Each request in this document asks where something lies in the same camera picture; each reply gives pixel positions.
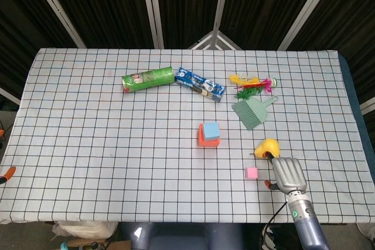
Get brown cardboard box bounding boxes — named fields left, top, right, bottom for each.
left=66, top=239, right=132, bottom=250

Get green plastic dustpan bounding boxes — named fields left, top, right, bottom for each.
left=231, top=100, right=261, bottom=131

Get green chip can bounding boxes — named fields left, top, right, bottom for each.
left=121, top=66, right=176, bottom=95

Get dark folding screen white frames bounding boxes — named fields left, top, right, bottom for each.
left=0, top=0, right=375, bottom=113

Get blue cookie box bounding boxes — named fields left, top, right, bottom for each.
left=174, top=67, right=226, bottom=104

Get yellow toy pear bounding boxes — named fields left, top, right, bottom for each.
left=249, top=138, right=281, bottom=160

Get mint green small dustpan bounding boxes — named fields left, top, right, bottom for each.
left=245, top=95, right=278, bottom=124

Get grey-blue robot torso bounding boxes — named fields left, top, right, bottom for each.
left=118, top=222, right=244, bottom=250

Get light blue foam cube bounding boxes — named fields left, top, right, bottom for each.
left=202, top=121, right=221, bottom=141

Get white crumpled paper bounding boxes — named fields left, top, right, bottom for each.
left=261, top=224, right=276, bottom=248

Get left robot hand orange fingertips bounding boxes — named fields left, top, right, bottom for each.
left=0, top=129, right=17, bottom=186

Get small pink foam cube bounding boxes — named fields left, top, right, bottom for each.
left=244, top=167, right=259, bottom=180

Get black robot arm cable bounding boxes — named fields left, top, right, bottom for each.
left=262, top=201, right=290, bottom=250

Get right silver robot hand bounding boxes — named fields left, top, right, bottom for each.
left=263, top=150, right=308, bottom=194

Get orange foam cube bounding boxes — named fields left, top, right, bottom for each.
left=198, top=123, right=221, bottom=149

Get white plastic bag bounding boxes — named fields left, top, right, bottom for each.
left=52, top=221, right=118, bottom=241

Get white checked tablecloth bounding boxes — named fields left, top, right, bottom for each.
left=0, top=47, right=375, bottom=225

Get colourful feather shuttlecock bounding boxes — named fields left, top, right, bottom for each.
left=228, top=73, right=278, bottom=101

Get white metal frame stand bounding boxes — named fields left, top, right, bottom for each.
left=187, top=29, right=243, bottom=51

